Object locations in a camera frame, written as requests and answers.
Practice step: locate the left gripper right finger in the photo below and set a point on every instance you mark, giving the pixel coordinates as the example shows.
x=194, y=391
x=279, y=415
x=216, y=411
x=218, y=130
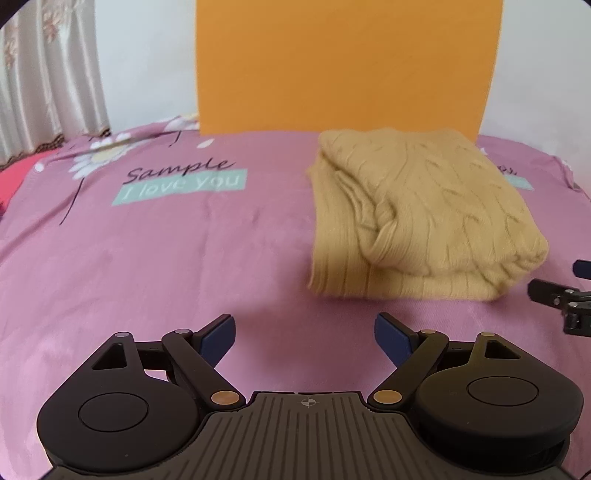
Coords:
x=414, y=356

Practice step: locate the pink printed bed sheet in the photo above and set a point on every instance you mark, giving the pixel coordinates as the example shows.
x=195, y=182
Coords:
x=184, y=228

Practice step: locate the beige floral curtain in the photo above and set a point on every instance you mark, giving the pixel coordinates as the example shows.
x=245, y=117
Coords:
x=51, y=89

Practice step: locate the mustard cable-knit cardigan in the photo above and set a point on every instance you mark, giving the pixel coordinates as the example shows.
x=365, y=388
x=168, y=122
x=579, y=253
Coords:
x=417, y=215

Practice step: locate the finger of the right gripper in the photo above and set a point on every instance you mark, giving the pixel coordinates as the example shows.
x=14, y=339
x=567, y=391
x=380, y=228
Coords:
x=582, y=269
x=548, y=293

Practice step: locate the orange headboard panel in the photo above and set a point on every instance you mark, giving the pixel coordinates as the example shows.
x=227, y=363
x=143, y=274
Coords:
x=319, y=65

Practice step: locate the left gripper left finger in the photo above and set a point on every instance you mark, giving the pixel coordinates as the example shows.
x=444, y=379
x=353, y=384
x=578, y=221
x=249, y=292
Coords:
x=194, y=356

